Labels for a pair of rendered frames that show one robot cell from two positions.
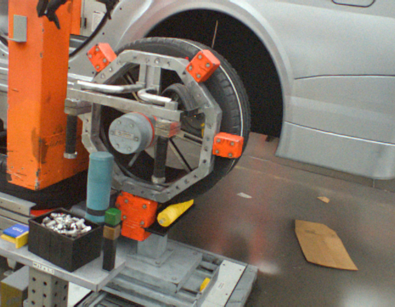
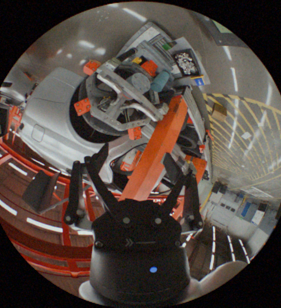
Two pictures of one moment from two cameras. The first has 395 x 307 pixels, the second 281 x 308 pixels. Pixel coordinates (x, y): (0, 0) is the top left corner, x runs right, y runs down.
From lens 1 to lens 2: 1.03 m
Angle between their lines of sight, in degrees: 24
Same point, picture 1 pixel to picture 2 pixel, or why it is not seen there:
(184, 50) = (91, 120)
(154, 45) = (107, 128)
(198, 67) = (83, 105)
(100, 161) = (157, 83)
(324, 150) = (68, 76)
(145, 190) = (141, 70)
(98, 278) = (181, 40)
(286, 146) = (79, 80)
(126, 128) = (138, 84)
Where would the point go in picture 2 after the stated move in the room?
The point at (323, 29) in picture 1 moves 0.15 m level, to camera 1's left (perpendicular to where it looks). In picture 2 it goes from (49, 119) to (58, 124)
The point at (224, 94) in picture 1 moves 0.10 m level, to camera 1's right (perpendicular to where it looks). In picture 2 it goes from (81, 92) to (71, 89)
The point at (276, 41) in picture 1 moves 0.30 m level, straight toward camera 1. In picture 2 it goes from (65, 119) to (51, 112)
